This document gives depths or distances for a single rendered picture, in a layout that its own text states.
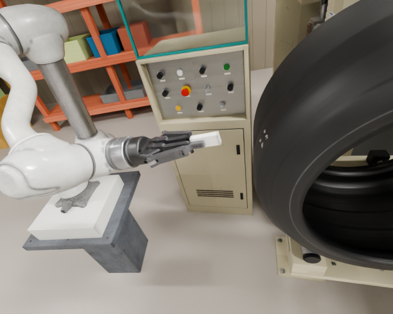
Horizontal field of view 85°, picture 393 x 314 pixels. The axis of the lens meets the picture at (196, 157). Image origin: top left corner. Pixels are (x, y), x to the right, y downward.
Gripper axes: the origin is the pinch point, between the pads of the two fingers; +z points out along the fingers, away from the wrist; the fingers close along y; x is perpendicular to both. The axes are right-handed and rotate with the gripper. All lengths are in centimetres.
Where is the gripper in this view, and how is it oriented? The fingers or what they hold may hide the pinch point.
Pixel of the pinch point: (205, 140)
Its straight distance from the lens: 50.8
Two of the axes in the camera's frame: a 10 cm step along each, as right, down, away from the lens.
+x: 3.2, 7.5, 5.8
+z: 9.3, -1.2, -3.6
